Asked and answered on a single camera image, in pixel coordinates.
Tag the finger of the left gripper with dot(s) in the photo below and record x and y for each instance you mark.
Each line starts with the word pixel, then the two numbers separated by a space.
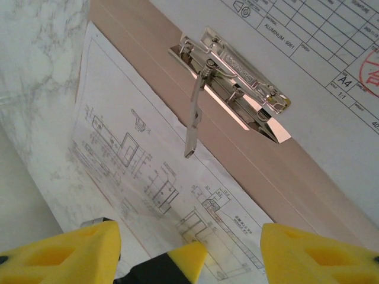
pixel 183 263

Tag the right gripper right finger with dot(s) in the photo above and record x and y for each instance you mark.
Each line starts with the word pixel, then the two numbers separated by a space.
pixel 319 260

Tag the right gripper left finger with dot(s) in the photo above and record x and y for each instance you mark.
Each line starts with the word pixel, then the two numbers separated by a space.
pixel 59 260

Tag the white engineering drawing sheet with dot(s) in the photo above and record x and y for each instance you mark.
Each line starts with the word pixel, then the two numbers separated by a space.
pixel 325 59
pixel 133 177

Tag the brown paper folder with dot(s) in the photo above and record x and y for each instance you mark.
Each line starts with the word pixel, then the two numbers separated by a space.
pixel 237 159

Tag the silver metal folder clip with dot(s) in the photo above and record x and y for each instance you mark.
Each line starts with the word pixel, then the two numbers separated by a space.
pixel 237 63

